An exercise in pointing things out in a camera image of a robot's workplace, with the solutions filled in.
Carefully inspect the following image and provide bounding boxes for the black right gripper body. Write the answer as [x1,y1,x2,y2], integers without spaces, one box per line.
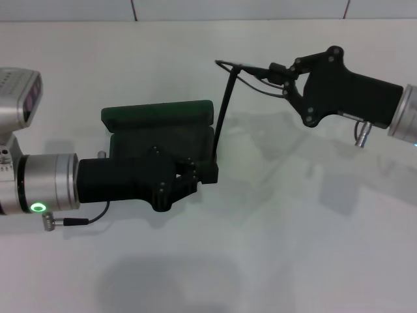
[300,46,405,129]

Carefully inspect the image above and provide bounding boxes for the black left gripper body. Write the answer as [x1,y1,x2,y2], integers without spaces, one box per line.
[78,146,197,213]

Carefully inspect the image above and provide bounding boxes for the black glasses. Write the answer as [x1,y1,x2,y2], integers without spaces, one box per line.
[213,59,294,161]

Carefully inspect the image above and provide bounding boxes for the green glasses case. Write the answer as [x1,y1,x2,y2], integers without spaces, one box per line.
[100,100,219,184]

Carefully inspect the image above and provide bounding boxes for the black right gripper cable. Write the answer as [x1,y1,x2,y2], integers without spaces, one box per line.
[354,119,373,148]

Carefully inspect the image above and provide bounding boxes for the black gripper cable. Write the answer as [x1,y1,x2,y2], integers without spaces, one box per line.
[41,150,110,231]
[354,119,373,148]

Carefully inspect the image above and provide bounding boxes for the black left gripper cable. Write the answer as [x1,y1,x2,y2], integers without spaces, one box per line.
[41,150,110,231]

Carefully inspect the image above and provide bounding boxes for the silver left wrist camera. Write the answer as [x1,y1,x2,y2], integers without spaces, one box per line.
[0,67,44,132]

